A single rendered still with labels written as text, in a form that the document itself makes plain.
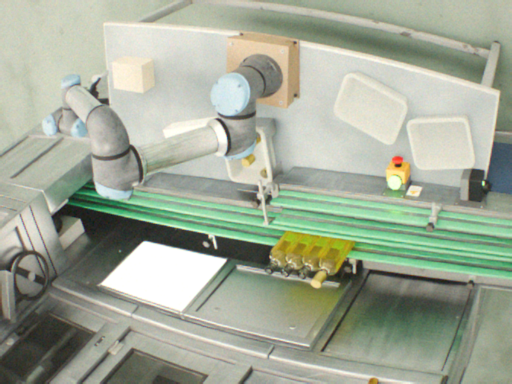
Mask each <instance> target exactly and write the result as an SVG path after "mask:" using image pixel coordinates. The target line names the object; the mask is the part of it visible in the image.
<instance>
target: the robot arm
mask: <svg viewBox="0 0 512 384"><path fill-rule="evenodd" d="M108 73H109V70H107V71H105V72H103V73H102V74H101V75H94V76H93V77H92V79H91V80H92V81H93V84H92V85H91V87H90V89H87V88H88V87H82V84H81V83H82V82H81V76H80V75H76V74H73V75H67V76H66V77H64V78H63V79H62V80H61V91H62V106H61V107H60V108H58V109H57V110H55V111H53V112H52V113H51V114H49V115H48V116H47V117H45V118H44V119H43V122H42V127H43V131H44V132H45V134H46V135H48V136H53V135H56V134H57V133H63V134H66V135H69V136H72V137H77V138H82V137H84V136H86V134H87V133H89V136H90V142H91V157H92V164H93V172H94V182H95V187H96V190H97V192H98V193H99V194H100V195H101V196H103V197H106V198H110V199H115V200H118V199H123V198H127V197H129V196H130V195H131V194H132V193H133V191H134V186H135V185H137V184H141V183H142V182H143V181H144V178H145V176H147V175H150V174H154V173H156V172H159V171H163V170H165V169H168V168H172V167H174V166H177V165H181V164H184V163H186V162H190V161H193V160H195V159H198V158H202V157H204V156H207V155H211V154H214V155H216V156H219V157H222V158H224V159H228V160H233V159H235V160H236V159H240V158H244V157H246V156H248V155H250V154H251V153H252V152H253V151H254V148H255V144H256V139H257V134H256V107H257V99H258V98H268V97H270V96H272V95H273V94H275V93H277V92H278V91H279V90H280V87H281V85H282V83H283V73H282V71H281V68H280V66H279V65H278V64H277V62H276V61H275V60H274V59H272V58H271V57H269V56H267V55H264V54H260V53H257V54H253V55H250V56H248V57H246V58H245V59H243V60H242V62H241V63H240V65H239V67H238V68H237V69H236V70H234V71H232V72H230V73H228V74H225V75H224V76H222V77H221V78H220V79H219V80H218V81H216V83H215V84H214V85H213V87H212V90H211V94H210V98H211V102H212V105H213V106H214V107H215V109H216V110H217V118H214V119H211V120H208V122H207V123H206V126H203V127H201V128H197V129H195V130H190V131H187V132H185V133H180V134H177V135H175V136H170V137H168V138H165V139H161V140H159V141H155V142H151V143H149V144H146V145H144V146H140V147H136V146H135V145H133V144H130V139H129V136H128V132H127V131H126V127H125V126H124V124H123V122H122V120H121V119H120V117H119V116H118V115H117V113H116V112H115V111H114V110H113V109H112V108H111V106H112V104H109V99H108V98H99V96H98V94H99V92H98V91H96V90H97V88H101V86H102V83H103V81H104V80H105V79H106V77H107V76H108ZM85 89H87V90H85Z"/></svg>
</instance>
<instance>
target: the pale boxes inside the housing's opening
mask: <svg viewBox="0 0 512 384"><path fill-rule="evenodd" d="M67 202H68V199H67V200H66V201H64V202H63V203H62V204H61V205H60V206H58V207H57V208H56V209H55V210H54V211H52V212H51V214H50V215H51V216H52V215H53V214H54V213H55V212H56V211H58V210H59V209H60V208H61V207H62V206H64V205H65V204H66V203H67ZM55 216H58V217H59V218H60V219H61V220H62V229H61V230H60V232H59V233H58V236H59V240H60V241H61V244H62V247H63V250H65V249H66V248H67V247H68V246H69V245H71V244H72V243H73V242H74V241H75V240H76V239H77V238H78V237H79V236H80V235H81V234H82V233H83V232H84V231H85V230H84V228H83V225H82V221H81V220H80V219H79V218H75V217H72V216H67V215H63V214H60V213H57V214H56V215H55ZM52 220H53V223H54V226H55V228H56V230H57V229H58V227H59V222H58V221H57V220H56V219H53V218H52Z"/></svg>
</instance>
